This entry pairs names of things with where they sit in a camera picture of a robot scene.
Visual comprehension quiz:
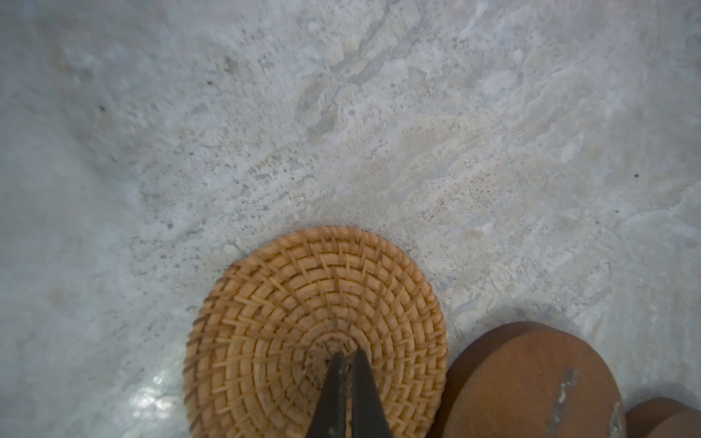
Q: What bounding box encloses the dark brown glossy coaster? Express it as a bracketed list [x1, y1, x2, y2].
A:
[626, 398, 701, 438]

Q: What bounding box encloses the brown cork round coaster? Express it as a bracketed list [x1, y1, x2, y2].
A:
[429, 322, 627, 437]

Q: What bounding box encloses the woven rattan coaster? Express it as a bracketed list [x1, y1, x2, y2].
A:
[184, 226, 448, 437]

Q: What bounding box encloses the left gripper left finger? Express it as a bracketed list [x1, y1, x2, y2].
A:
[306, 351, 346, 438]

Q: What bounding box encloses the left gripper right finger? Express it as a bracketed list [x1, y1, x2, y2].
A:
[352, 349, 392, 438]

